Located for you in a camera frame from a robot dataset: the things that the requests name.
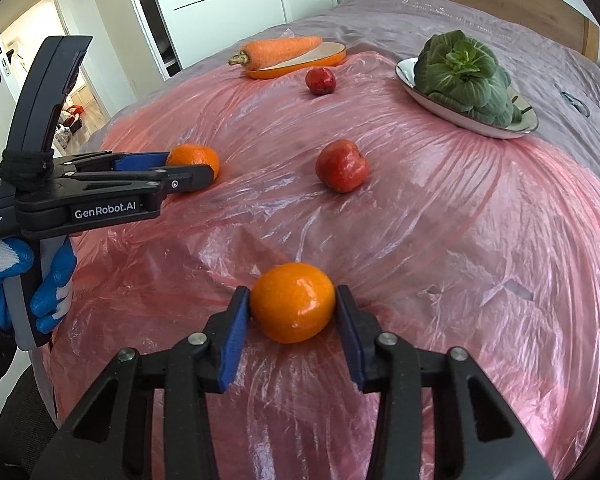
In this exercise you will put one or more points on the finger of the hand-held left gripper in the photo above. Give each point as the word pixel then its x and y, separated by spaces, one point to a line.
pixel 180 180
pixel 140 161

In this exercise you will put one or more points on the person's left hand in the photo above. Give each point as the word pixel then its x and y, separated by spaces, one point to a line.
pixel 55 285

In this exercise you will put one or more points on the small red apple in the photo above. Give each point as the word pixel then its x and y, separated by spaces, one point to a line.
pixel 341 166
pixel 320 81

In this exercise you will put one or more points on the orange oval dish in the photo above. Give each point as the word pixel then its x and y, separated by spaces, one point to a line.
pixel 326 55

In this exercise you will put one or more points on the orange mandarin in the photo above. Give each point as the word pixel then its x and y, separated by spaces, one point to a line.
pixel 192 156
pixel 292 305

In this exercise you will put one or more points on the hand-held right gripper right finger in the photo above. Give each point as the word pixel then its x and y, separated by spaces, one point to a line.
pixel 350 340

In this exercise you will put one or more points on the black eyeglasses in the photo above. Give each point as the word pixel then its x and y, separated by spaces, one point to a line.
pixel 575 102

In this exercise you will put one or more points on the green bok choy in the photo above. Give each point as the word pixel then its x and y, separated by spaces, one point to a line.
pixel 460 75

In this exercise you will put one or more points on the carrot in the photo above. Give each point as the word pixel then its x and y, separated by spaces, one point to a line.
pixel 280 50

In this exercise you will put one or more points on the pink plastic sheet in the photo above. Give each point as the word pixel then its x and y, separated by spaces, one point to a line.
pixel 455 240

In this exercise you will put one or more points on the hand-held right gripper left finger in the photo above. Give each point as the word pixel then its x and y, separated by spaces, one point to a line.
pixel 235 335

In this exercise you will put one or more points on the white oval plate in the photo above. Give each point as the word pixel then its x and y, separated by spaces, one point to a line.
pixel 405 72

